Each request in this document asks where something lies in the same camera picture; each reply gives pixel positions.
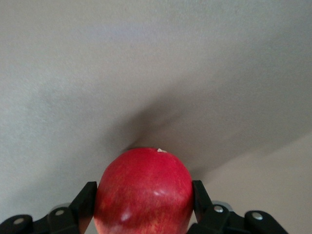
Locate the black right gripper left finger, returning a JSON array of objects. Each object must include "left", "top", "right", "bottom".
[{"left": 0, "top": 181, "right": 98, "bottom": 234}]

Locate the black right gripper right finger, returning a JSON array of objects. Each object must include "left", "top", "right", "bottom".
[{"left": 187, "top": 179, "right": 291, "bottom": 234}]

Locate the red pomegranate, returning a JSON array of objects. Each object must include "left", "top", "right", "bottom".
[{"left": 94, "top": 147, "right": 195, "bottom": 234}]

